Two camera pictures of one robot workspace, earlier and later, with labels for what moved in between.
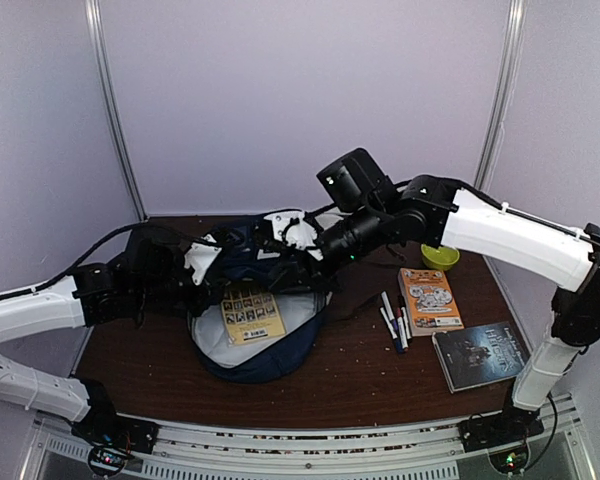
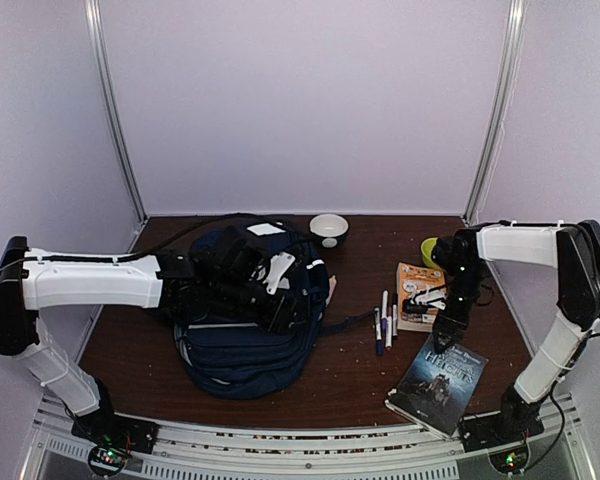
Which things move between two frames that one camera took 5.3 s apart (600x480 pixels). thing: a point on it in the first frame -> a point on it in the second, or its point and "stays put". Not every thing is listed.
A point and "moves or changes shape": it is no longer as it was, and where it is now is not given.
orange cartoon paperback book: (427, 296) stays put
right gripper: (303, 270) -> (443, 329)
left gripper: (196, 304) -> (277, 319)
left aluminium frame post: (103, 89) stays put
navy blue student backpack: (266, 319) moves or changes shape
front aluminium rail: (428, 450) stays put
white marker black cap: (389, 326) -> (385, 298)
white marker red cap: (401, 330) -> (395, 314)
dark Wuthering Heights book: (476, 356) -> (437, 386)
